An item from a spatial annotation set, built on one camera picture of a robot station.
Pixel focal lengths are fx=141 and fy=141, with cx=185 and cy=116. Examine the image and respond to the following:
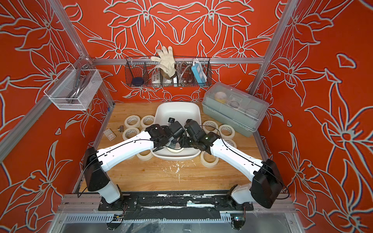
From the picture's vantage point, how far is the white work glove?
89 centimetres

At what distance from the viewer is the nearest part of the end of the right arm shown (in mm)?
557

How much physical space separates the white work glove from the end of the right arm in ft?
1.44
